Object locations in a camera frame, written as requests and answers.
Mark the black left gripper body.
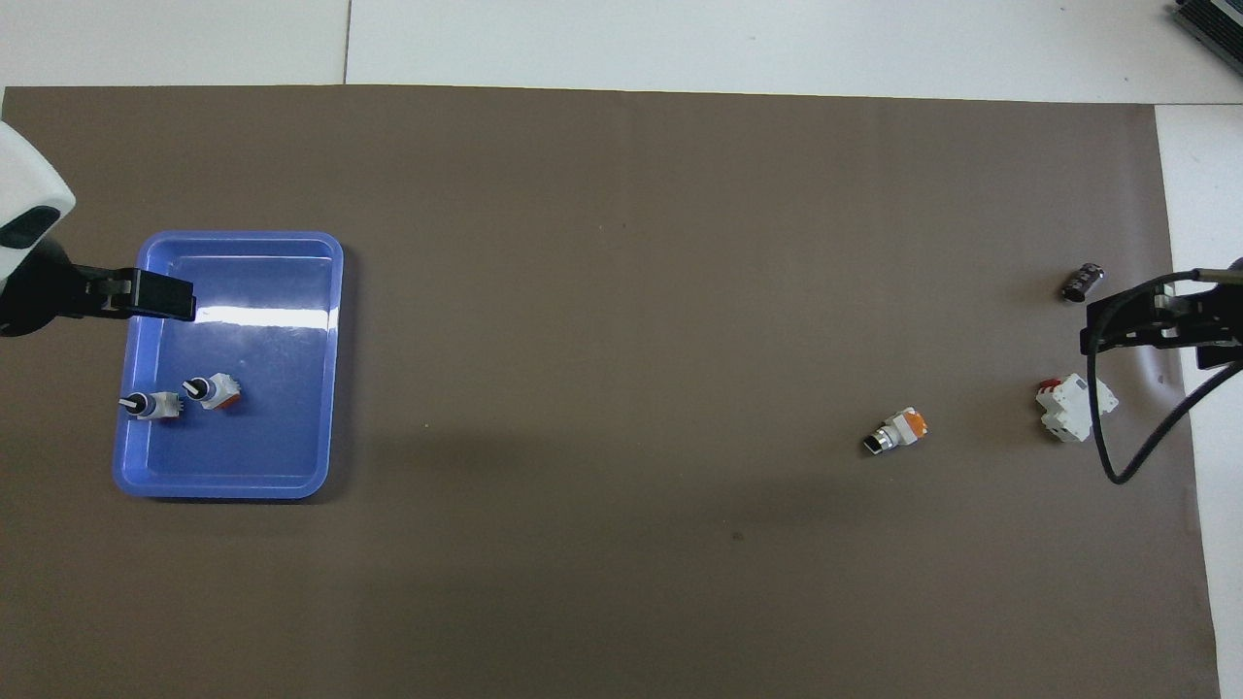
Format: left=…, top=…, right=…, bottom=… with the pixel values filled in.
left=0, top=238, right=93, bottom=338

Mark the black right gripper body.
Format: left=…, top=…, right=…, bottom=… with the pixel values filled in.
left=1193, top=257, right=1243, bottom=370

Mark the switch with silver collar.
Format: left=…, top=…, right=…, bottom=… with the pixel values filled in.
left=861, top=408, right=929, bottom=457

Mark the small black terminal block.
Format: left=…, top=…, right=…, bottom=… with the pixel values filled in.
left=1061, top=261, right=1107, bottom=304

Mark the white circuit breaker red lever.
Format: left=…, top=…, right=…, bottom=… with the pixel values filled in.
left=1034, top=374, right=1120, bottom=444

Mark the blue plastic tray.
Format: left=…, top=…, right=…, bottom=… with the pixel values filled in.
left=112, top=230, right=345, bottom=501

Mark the brown table mat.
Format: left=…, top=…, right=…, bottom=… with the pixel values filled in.
left=0, top=85, right=1223, bottom=699

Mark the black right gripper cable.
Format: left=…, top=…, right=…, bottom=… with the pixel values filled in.
left=1087, top=269, right=1243, bottom=485

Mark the selector switch with black knob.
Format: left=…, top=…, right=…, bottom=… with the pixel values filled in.
left=183, top=374, right=242, bottom=412
left=118, top=390, right=185, bottom=422

